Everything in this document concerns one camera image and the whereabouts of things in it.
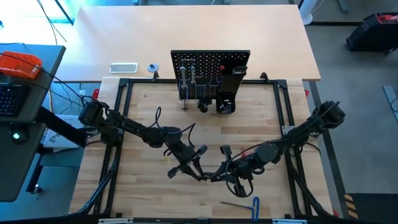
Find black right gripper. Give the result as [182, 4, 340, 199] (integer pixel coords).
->
[210, 158, 254, 197]

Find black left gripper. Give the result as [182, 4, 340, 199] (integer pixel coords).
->
[167, 143, 206, 182]

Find blue T-handle hex key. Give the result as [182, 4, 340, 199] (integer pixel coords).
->
[220, 196, 261, 222]

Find large silver combination wrench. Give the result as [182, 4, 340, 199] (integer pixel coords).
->
[179, 65, 188, 90]

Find black torpedo level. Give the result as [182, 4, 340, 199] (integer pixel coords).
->
[232, 65, 249, 77]

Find double prong pegboard hook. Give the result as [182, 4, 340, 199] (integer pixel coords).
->
[193, 83, 209, 101]
[177, 83, 192, 102]

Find small black pegboard bin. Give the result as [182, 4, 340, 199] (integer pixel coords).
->
[216, 92, 236, 114]

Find tall black pegboard bin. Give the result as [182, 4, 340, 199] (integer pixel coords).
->
[220, 58, 248, 93]

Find black metal pegboard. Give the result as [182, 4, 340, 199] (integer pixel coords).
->
[170, 49, 251, 111]

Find white cardboard box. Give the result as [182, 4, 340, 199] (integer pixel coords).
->
[42, 114, 88, 149]

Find beige wooden desk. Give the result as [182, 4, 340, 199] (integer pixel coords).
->
[53, 4, 322, 82]

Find dark grey side desk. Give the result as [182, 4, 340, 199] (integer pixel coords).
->
[0, 43, 67, 203]

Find black computer mouse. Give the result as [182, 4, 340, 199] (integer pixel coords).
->
[9, 128, 29, 146]

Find black backlit keyboard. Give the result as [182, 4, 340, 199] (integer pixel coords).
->
[0, 83, 31, 118]

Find black equipment case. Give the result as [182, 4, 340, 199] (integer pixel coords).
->
[345, 12, 398, 54]

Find orange plastic case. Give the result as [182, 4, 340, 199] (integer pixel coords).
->
[0, 51, 44, 80]

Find red tool on case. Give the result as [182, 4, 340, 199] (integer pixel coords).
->
[377, 14, 398, 26]

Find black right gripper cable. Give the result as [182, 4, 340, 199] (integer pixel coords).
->
[224, 142, 265, 199]

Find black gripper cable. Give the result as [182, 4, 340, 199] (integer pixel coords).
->
[224, 142, 265, 199]
[148, 106, 197, 147]

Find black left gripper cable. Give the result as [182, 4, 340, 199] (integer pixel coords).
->
[148, 106, 197, 147]

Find silver frame bracket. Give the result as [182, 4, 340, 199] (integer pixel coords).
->
[98, 217, 135, 224]
[271, 218, 308, 224]

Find black aluminium table frame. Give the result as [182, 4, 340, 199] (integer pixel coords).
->
[67, 70, 336, 218]

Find white pedestal base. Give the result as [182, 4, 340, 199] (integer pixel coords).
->
[298, 0, 326, 26]

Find grey floor rail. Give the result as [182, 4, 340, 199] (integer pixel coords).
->
[382, 85, 398, 123]

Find black floor cable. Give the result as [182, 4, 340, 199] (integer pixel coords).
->
[36, 0, 68, 44]

